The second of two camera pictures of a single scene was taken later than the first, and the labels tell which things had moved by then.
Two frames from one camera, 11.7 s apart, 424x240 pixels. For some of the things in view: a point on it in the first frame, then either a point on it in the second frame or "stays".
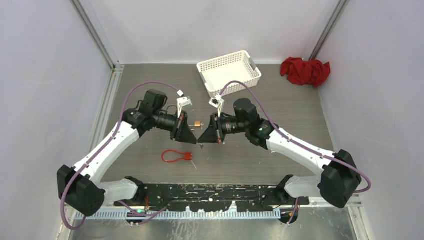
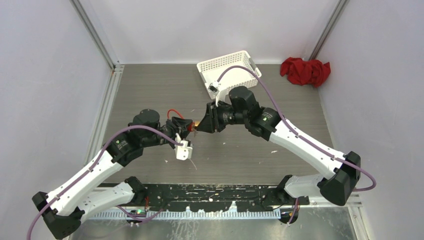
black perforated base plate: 212,197 stays
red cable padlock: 188,156 → 191,125
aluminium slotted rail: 184,214 stays
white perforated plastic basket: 216,73 stays
